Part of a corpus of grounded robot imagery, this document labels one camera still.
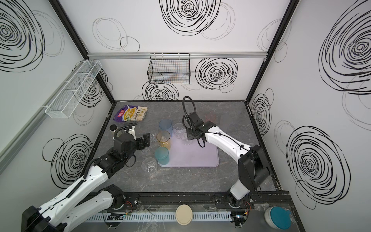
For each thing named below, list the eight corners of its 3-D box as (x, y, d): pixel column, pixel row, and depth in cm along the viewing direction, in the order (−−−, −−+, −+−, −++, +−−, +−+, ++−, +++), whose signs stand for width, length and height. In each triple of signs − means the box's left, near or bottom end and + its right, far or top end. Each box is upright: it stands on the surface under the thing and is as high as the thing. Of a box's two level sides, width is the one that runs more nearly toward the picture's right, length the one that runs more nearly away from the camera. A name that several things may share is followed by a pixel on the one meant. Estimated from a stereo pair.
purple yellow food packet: (114, 121, 110) (112, 119, 107) (120, 107, 119) (118, 105, 117) (145, 121, 110) (144, 119, 107) (148, 107, 119) (147, 105, 117)
